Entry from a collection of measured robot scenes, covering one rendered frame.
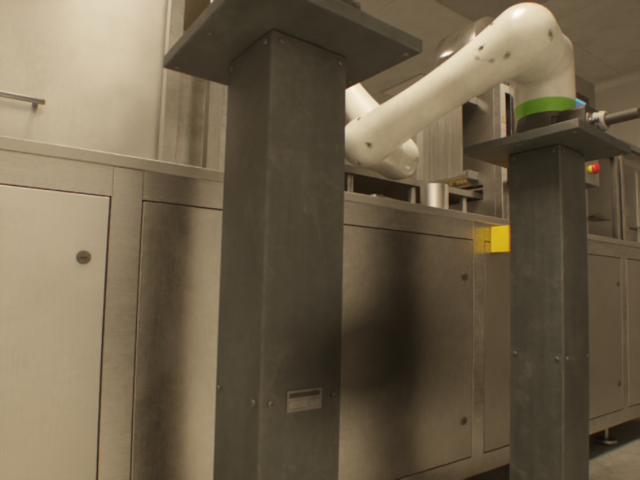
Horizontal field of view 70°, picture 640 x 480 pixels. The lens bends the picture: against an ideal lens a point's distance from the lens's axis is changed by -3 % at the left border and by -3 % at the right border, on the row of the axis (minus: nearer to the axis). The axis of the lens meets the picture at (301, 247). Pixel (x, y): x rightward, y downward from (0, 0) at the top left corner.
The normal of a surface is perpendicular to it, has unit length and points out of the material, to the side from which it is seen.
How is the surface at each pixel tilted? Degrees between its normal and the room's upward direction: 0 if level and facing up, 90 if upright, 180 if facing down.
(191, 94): 90
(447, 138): 90
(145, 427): 90
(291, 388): 90
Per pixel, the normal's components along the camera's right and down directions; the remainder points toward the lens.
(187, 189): 0.55, -0.05
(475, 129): -0.84, -0.07
